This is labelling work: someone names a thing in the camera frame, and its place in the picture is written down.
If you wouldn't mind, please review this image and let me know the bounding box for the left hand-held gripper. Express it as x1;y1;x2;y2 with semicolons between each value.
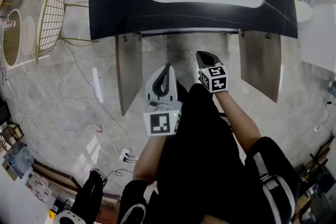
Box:
142;62;184;137

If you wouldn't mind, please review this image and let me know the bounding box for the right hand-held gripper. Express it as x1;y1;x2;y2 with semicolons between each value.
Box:
195;50;229;93

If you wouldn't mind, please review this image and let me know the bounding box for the person's right forearm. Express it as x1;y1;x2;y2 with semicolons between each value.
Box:
213;90;263;154

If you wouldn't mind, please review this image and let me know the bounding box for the person's left forearm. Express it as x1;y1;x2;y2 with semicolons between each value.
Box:
132;134;168;183

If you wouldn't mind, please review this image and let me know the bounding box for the brown cabinet door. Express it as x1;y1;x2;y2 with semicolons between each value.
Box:
115;33;144;117
238;30;282;103

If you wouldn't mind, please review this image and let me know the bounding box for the white power strip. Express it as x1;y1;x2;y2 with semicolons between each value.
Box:
119;147;132;163

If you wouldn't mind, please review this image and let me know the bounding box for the person's black clothing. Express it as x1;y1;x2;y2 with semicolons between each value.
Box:
117;82;300;224

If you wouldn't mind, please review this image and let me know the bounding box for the white cabinet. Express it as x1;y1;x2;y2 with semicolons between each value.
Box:
301;3;336;73

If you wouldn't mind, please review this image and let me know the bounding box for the wooden bench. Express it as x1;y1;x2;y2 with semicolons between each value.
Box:
32;161;80;190

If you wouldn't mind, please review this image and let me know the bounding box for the small wooden stool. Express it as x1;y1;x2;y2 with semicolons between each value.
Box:
2;122;25;143

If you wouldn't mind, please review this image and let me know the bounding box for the round wooden coffee table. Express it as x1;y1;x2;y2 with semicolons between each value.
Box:
2;8;37;68

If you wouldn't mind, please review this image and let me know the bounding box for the white round device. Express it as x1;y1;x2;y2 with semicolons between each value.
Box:
53;210;87;224

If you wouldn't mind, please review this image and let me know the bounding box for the small pale bottle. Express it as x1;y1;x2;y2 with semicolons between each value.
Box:
0;16;16;29

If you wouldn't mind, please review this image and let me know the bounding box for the gold wire chair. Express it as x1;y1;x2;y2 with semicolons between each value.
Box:
35;0;98;64

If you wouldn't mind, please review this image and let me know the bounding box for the grey shoulder strap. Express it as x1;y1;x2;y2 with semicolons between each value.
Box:
253;151;297;224

